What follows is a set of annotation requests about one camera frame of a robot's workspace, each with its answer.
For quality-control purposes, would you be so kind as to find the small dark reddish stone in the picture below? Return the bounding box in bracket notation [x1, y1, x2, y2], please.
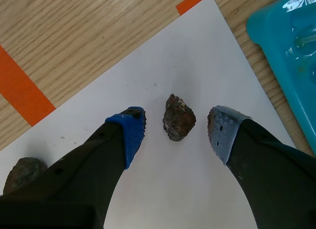
[162, 93, 197, 142]

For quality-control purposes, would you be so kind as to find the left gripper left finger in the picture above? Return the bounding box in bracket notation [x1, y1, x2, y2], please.
[0, 106, 147, 229]

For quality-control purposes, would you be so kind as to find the turquoise rack with round holes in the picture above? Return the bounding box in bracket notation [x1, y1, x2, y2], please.
[246, 0, 316, 155]

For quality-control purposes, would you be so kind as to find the white sheet of paper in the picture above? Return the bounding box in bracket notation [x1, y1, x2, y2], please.
[0, 0, 297, 229]

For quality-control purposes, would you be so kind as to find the small dark rounded stone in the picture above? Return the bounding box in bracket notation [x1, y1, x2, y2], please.
[2, 157, 48, 195]

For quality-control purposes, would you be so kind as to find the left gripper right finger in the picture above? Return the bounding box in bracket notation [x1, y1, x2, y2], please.
[207, 105, 316, 229]

